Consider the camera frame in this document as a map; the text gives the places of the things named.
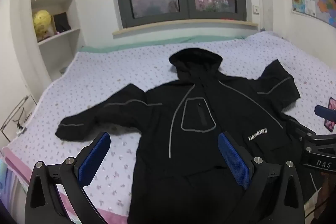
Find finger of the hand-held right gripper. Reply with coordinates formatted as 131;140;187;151
287;118;318;146
314;105;336;122

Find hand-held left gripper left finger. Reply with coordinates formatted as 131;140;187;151
25;132;112;224

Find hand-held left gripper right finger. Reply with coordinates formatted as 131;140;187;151
218;132;306;224

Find black hooded jacket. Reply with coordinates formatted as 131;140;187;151
55;48;319;224

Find pink phone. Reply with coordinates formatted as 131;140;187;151
324;97;336;132

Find bed with floral sheet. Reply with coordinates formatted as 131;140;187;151
0;31;336;224

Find black box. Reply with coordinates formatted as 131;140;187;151
52;13;71;33

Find yellow plush toy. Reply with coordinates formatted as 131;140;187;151
33;10;51;42

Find white bookshelf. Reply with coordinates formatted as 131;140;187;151
30;0;84;83

